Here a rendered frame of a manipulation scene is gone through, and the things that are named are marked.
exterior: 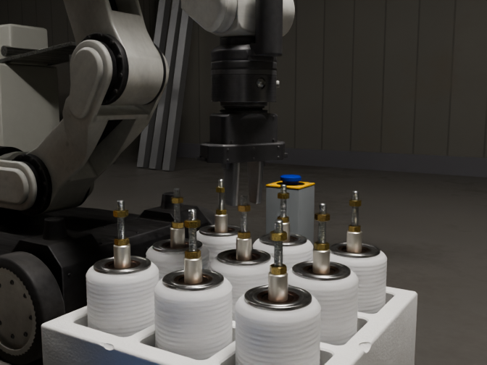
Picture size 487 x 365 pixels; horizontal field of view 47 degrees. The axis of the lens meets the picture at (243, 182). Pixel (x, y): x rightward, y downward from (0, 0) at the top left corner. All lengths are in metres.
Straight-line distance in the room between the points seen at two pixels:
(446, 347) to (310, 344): 0.59
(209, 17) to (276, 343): 0.40
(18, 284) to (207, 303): 0.49
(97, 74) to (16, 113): 3.52
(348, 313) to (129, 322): 0.28
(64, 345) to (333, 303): 0.34
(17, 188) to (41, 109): 3.44
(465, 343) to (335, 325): 0.54
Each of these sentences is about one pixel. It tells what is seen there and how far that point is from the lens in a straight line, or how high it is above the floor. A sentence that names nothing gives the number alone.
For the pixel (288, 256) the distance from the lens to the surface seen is 0.85.
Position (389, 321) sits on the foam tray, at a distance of 0.79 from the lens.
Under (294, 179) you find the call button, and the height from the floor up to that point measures 0.33.
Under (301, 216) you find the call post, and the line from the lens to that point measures 1.03.
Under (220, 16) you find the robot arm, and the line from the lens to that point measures 0.72.
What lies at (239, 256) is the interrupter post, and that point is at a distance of 0.78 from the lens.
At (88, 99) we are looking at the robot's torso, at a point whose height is 0.47.
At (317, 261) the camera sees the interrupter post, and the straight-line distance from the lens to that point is 0.72.
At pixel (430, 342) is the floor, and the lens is 1.19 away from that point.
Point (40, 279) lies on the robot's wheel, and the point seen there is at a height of 0.17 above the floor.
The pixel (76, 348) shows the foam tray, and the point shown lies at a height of 0.16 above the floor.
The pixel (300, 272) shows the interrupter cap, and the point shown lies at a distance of 0.72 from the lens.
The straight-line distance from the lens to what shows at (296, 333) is 0.61.
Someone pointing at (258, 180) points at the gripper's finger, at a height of 0.36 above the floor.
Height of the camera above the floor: 0.47
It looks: 8 degrees down
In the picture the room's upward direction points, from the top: straight up
